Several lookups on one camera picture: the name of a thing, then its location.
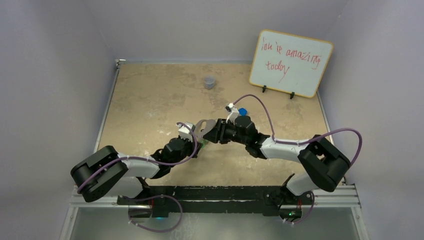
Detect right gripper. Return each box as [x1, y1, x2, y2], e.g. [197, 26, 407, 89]
[203, 118, 248, 145]

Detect green key tag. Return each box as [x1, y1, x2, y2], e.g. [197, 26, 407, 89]
[201, 139, 209, 147]

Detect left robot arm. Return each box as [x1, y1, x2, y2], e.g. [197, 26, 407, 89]
[70, 137, 203, 203]

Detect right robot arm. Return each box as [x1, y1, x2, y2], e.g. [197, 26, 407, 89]
[203, 115, 351, 204]

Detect blue grey whiteboard eraser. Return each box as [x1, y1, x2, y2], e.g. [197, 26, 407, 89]
[238, 107, 248, 116]

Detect small grey cup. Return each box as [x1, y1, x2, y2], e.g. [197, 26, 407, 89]
[203, 76, 216, 90]

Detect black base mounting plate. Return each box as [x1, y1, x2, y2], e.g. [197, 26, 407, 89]
[117, 185, 314, 218]

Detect whiteboard with red writing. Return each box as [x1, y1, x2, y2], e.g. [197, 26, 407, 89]
[249, 29, 334, 98]

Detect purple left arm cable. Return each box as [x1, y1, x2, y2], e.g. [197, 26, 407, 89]
[76, 122, 199, 195]

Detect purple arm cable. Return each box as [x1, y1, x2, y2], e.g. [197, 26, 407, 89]
[76, 122, 199, 195]
[233, 94, 363, 167]

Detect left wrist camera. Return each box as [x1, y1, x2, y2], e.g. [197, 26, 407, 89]
[177, 122, 195, 142]

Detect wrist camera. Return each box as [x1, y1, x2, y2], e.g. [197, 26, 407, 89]
[225, 103, 240, 123]
[177, 122, 195, 142]

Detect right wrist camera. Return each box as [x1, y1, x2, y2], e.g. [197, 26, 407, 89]
[225, 103, 240, 123]

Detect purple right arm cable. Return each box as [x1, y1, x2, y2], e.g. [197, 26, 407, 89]
[233, 94, 363, 167]

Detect aluminium frame rail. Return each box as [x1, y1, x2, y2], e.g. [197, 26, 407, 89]
[70, 185, 360, 209]

